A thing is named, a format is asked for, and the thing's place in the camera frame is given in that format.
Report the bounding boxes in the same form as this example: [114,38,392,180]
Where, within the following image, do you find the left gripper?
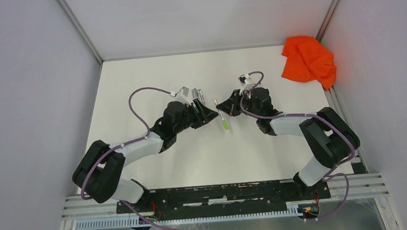
[172,96,219,134]

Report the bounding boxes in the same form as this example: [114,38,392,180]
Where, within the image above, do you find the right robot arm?
[216,88,361,199]

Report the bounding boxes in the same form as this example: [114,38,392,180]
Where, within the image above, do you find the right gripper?
[216,88,261,123]

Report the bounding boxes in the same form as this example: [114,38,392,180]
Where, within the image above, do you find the aluminium frame rail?
[60,171,391,223]

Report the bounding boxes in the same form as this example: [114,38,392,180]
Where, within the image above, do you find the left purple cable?
[72,84,189,230]

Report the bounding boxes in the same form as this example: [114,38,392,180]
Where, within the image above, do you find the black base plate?
[116,179,331,221]

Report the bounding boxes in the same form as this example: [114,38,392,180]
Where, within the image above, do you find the white cable duct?
[74,203,301,230]

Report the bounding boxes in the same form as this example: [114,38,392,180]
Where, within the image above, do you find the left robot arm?
[72,99,219,212]

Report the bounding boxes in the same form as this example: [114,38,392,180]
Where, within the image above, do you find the marker with green cap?
[192,88,198,100]

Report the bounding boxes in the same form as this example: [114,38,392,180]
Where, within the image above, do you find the orange cloth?
[282,36,336,90]

